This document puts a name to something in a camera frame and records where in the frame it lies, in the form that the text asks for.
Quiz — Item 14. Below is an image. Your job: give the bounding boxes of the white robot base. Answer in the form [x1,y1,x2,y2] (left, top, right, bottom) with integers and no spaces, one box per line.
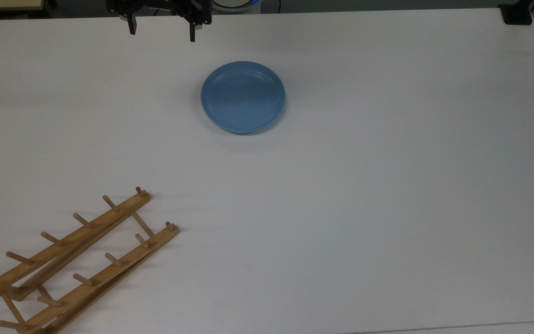
[212,0,262,13]

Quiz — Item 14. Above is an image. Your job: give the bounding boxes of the black table clamp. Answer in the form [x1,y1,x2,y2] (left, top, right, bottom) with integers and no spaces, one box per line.
[498,0,534,26]

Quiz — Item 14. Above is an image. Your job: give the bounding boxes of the blue round plate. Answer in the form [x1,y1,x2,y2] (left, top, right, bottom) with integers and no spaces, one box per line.
[200,61,286,135]

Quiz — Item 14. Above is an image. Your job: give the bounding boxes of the wooden plate rack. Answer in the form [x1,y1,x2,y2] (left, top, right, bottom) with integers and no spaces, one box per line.
[0,186,180,334]

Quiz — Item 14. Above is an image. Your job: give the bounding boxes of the light wooden board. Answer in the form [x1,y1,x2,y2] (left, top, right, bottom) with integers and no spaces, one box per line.
[0,0,46,12]

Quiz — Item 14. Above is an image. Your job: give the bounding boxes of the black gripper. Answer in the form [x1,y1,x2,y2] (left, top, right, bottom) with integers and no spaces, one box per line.
[106,0,213,43]

